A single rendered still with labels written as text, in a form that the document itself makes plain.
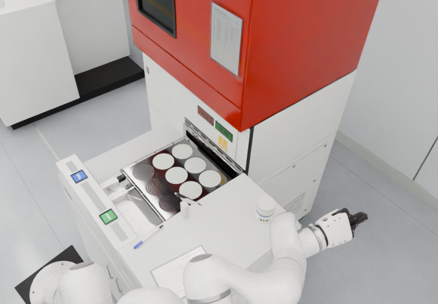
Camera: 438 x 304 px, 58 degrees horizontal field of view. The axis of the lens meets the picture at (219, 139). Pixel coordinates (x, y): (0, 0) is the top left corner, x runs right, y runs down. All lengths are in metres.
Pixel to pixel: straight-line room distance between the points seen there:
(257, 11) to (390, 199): 2.18
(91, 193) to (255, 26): 0.95
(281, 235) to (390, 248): 1.79
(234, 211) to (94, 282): 0.69
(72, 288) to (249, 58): 0.86
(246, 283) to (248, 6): 0.79
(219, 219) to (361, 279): 1.34
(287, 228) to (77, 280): 0.58
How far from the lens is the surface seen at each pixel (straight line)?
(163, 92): 2.09
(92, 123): 3.53
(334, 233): 1.34
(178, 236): 1.55
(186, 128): 2.00
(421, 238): 3.06
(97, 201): 1.71
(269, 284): 0.92
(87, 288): 1.14
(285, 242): 1.16
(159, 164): 1.87
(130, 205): 1.77
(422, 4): 2.71
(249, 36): 1.30
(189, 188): 1.77
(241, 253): 1.52
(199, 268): 0.89
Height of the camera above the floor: 2.28
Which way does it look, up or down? 44 degrees down
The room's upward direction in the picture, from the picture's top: 3 degrees clockwise
